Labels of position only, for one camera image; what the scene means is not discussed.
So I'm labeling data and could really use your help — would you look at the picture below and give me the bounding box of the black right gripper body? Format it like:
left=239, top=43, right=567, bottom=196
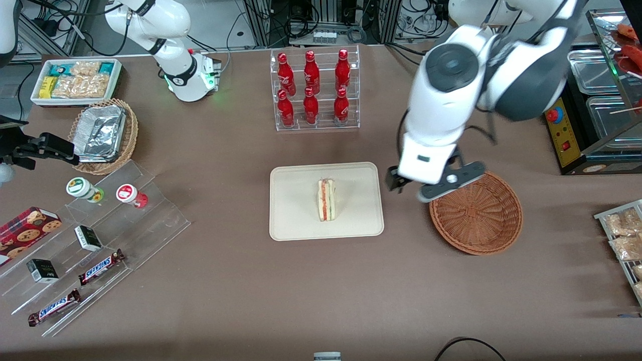
left=0, top=115, right=29, bottom=169

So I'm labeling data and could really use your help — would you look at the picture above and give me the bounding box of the triangular sandwich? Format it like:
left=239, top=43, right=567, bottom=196
left=317, top=177, right=338, bottom=222

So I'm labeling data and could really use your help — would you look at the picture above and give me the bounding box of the aluminium foil tray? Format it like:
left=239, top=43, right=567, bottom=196
left=74, top=104, right=127, bottom=163

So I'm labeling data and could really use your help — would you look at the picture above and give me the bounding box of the light wicker basket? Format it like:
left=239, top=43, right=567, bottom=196
left=68, top=98, right=139, bottom=175

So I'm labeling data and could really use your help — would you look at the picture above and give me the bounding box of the brown wicker basket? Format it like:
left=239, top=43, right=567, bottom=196
left=429, top=170, right=524, bottom=256

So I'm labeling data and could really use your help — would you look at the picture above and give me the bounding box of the beige plastic tray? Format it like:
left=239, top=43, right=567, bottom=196
left=269, top=161, right=385, bottom=242

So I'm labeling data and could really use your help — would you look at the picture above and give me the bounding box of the tray of packaged snacks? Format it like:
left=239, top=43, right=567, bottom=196
left=593, top=199, right=642, bottom=307

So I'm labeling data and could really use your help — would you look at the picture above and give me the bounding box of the green label yogurt cup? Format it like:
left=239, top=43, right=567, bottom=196
left=66, top=177, right=105, bottom=204

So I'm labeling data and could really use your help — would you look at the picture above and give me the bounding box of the clear bag of crackers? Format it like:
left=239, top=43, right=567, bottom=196
left=70, top=61, right=102, bottom=77
left=52, top=75, right=83, bottom=99
left=80, top=74, right=111, bottom=99

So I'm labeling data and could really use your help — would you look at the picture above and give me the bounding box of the red cookie box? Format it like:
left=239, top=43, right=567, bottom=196
left=0, top=207, right=63, bottom=267

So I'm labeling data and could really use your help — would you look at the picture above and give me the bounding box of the clear acrylic bottle rack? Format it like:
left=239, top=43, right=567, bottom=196
left=270, top=45, right=361, bottom=132

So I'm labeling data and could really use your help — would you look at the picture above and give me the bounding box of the red cola bottle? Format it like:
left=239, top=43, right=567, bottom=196
left=303, top=50, right=320, bottom=96
left=277, top=52, right=296, bottom=97
left=277, top=90, right=295, bottom=128
left=303, top=87, right=319, bottom=125
left=335, top=49, right=351, bottom=94
left=334, top=88, right=350, bottom=126

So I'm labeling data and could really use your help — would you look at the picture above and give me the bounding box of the red label yogurt cup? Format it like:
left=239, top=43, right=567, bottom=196
left=116, top=184, right=148, bottom=209

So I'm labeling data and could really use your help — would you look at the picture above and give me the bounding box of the white plastic bin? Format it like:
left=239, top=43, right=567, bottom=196
left=30, top=58, right=123, bottom=107

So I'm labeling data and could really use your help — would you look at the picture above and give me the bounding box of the small black box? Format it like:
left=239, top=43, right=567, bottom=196
left=26, top=259, right=59, bottom=284
left=74, top=225, right=103, bottom=252

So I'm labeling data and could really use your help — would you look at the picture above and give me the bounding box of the clear acrylic stepped display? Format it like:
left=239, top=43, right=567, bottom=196
left=0, top=159, right=192, bottom=337

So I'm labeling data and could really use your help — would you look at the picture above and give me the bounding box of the snickers chocolate bar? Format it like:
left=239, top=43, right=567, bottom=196
left=78, top=249, right=126, bottom=286
left=28, top=289, right=81, bottom=327

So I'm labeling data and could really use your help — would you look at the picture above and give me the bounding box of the black food warmer machine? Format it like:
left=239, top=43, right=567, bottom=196
left=544, top=8, right=642, bottom=176

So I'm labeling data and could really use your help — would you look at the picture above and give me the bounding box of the stainless steel pan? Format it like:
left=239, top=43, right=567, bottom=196
left=586, top=95, right=642, bottom=141
left=567, top=49, right=625, bottom=96

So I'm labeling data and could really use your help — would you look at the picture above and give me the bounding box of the aluminium frame rack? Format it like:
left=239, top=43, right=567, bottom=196
left=243, top=0, right=402, bottom=48

